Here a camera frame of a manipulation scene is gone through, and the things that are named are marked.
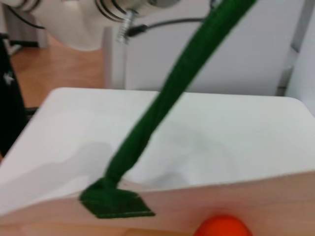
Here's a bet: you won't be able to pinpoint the white canvas handbag green handles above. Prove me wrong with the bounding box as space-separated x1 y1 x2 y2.
0 0 315 236

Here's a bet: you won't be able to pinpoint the orange toy fruit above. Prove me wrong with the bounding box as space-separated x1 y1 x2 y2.
193 214 253 236

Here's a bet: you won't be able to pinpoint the black stand with white star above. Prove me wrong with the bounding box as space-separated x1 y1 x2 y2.
0 34 28 158

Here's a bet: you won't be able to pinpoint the grey vertical post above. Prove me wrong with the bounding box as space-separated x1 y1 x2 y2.
102 26 126 90

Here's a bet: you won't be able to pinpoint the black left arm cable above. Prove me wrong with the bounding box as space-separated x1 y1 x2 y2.
117 8 210 45

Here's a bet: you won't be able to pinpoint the grey metal frame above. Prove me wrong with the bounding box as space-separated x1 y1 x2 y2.
277 0 311 97

